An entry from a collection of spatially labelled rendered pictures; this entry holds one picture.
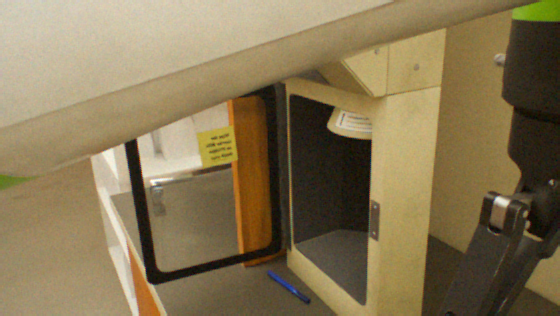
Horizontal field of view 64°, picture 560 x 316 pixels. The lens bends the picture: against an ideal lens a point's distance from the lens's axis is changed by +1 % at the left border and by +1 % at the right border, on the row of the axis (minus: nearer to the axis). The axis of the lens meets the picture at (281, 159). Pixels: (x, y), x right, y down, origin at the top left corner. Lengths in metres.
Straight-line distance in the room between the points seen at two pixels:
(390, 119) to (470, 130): 0.48
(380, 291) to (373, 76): 0.37
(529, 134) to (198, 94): 0.23
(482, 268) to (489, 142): 0.80
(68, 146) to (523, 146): 0.27
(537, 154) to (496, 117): 0.76
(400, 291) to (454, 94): 0.52
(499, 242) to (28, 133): 0.27
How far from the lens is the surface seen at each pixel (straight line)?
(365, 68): 0.63
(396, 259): 0.80
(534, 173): 0.33
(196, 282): 1.07
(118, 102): 0.16
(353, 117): 0.78
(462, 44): 1.13
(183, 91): 0.16
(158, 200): 0.89
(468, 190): 1.18
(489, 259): 0.32
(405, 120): 0.70
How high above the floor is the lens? 1.55
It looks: 20 degrees down
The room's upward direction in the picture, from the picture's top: 2 degrees counter-clockwise
